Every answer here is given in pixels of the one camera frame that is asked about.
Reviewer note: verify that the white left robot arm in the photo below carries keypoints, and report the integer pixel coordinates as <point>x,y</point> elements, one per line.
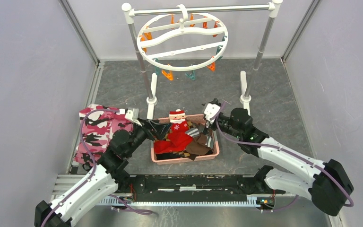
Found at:
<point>104,179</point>

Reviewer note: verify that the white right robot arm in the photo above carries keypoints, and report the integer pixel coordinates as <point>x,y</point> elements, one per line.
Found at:
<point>326,184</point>

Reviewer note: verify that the pink camouflage folded garment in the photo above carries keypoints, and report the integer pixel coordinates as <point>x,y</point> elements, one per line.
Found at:
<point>99,123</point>

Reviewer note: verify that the argyle patterned sock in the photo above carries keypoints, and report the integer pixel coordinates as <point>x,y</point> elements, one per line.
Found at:
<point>192,132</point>

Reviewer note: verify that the white metal drying rack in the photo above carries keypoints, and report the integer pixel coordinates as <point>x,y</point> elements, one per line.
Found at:
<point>137,18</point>

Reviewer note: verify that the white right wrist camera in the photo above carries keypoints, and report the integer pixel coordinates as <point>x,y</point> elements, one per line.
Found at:
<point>211,109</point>

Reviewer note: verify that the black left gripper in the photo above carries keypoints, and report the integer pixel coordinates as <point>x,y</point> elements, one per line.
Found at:
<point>150,128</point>

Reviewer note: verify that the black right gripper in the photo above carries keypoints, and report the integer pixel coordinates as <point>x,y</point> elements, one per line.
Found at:
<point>208,126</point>

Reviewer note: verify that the white round clip hanger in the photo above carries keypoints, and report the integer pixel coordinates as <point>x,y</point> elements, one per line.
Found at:
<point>191,42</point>

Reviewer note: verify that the teal front clip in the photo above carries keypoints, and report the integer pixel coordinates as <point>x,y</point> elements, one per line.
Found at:
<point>191,75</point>

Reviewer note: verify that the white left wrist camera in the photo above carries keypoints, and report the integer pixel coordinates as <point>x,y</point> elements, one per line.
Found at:
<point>131,115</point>

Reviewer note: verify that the orange clip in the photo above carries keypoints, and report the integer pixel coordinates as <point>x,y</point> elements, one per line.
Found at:
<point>212,66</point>
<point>167,74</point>

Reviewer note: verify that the red santa sock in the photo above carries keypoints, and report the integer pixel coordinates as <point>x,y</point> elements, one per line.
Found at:
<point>177,139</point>

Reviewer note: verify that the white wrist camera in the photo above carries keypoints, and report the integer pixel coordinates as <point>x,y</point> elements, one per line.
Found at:
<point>211,109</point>
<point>131,115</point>

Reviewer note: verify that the pink plastic basket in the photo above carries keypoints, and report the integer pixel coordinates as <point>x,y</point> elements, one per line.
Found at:
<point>197,120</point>

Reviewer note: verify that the orange right front clip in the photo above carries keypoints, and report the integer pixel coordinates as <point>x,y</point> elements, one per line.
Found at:
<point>212,66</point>

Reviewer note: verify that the brown sock in basket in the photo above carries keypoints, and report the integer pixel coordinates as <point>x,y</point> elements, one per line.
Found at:
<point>199,146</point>

